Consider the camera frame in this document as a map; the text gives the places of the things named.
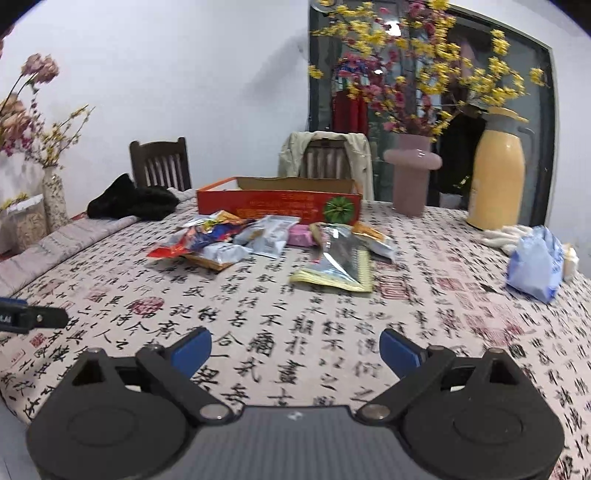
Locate silver yellow snack bag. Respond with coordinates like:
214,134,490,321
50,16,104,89
290,223,373,293

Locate red snack bag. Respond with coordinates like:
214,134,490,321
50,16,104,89
147,220,249,259

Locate white grey snack packet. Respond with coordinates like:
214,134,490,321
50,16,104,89
233,215,301,259

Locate pink snack packet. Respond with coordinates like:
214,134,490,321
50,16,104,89
287,224,318,248

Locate folded pink woven blanket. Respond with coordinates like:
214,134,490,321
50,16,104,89
1,188,197,297

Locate clear storage container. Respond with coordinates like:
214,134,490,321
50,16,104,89
4,195,48,253

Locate calligraphy tablecloth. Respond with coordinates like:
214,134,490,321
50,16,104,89
1,202,590,479

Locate patterned slim vase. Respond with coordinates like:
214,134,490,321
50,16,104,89
41,167,70,232

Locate small orange silver packet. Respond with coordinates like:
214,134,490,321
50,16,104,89
352,222,397,263

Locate blue plastic bag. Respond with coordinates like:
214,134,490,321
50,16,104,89
506,226,564,304

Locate white gloves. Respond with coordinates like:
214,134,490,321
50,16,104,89
478,225,533,257

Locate black cloth bundle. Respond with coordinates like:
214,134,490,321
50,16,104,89
86,174,179,221

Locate pink rose bouquet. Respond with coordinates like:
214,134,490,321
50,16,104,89
1,53,59,157

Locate yellow thermos jug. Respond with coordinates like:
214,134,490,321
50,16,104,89
467,107,535,230

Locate red cardboard snack box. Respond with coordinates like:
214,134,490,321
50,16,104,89
197,176,363,224

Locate dark wooden chair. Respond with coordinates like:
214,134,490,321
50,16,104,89
129,137,192,191

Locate pink ceramic vase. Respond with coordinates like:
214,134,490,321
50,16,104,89
384,134,442,217

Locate wooden chair with jacket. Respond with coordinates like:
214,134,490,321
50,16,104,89
298,139,353,179

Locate beige jacket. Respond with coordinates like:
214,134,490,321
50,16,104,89
277,131,375,201

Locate red hanging garment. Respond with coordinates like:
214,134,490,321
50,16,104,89
332,91,369,136

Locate yellow and pink flower branches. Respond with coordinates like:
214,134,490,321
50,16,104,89
308,1,548,142

